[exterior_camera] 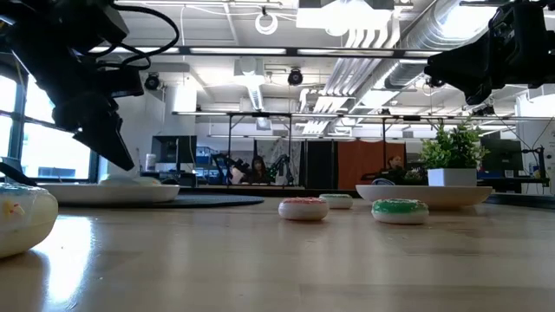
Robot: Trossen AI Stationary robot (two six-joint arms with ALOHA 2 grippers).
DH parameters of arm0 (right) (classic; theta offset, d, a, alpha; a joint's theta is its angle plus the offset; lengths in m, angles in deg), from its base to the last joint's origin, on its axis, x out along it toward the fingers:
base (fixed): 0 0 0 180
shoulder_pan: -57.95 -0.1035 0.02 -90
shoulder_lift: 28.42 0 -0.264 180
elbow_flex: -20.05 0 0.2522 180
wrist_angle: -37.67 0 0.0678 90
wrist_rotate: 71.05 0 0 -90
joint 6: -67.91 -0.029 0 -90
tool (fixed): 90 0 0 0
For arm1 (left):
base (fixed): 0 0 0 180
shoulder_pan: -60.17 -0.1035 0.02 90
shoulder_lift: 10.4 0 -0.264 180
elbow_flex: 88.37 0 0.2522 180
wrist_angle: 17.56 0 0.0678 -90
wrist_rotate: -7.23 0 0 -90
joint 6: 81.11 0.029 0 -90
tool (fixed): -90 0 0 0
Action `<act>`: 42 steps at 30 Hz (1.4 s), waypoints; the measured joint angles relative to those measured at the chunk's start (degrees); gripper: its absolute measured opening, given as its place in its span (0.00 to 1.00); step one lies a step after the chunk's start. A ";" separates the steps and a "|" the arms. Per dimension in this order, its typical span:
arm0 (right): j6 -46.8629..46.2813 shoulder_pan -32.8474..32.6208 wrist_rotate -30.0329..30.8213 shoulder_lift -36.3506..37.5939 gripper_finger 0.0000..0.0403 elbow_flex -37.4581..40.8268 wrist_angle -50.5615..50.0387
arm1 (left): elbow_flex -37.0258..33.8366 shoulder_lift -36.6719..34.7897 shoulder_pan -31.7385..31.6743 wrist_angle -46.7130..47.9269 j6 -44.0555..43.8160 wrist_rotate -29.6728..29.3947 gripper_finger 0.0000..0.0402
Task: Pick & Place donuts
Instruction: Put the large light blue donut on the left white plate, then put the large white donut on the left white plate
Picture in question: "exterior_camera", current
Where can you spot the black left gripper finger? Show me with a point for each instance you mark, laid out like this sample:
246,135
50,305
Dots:
108,143

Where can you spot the green frosted donut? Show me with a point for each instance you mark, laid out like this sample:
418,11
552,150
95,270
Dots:
340,202
400,211

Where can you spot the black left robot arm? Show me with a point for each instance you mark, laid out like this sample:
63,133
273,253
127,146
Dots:
34,39

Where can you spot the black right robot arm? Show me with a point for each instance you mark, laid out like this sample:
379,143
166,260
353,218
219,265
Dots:
531,34

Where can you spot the black background robot arm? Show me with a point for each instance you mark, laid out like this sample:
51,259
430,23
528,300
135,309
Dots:
227,167

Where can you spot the green background robot arm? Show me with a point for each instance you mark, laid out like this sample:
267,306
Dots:
282,167

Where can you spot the pale frosted donut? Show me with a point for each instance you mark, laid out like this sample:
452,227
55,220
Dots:
128,181

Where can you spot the white shallow plate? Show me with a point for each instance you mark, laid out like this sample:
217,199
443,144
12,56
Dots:
108,194
433,196

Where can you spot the black computer monitor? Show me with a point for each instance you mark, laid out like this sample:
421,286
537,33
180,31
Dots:
503,156
173,149

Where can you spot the green plant in white pot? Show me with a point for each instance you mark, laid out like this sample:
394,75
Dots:
453,175

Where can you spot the white donut with coloured sprinkles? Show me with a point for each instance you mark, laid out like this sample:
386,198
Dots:
21,221

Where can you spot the person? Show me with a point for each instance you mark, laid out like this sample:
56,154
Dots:
259,171
395,167

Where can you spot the dark round mat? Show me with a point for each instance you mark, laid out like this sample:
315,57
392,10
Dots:
217,200

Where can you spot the blue frosted donut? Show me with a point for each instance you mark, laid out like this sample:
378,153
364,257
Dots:
383,182

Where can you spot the orange partition panel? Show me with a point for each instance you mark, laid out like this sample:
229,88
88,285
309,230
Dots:
360,164

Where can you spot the pink frosted donut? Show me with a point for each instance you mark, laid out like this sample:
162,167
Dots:
303,210

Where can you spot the silver ventilation duct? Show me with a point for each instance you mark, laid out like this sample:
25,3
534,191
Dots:
433,39

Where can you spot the round black ceiling camera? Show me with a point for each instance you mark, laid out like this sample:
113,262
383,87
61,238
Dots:
152,81
295,77

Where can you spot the black overhead frame bar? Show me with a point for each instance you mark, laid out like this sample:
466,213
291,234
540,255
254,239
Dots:
290,52

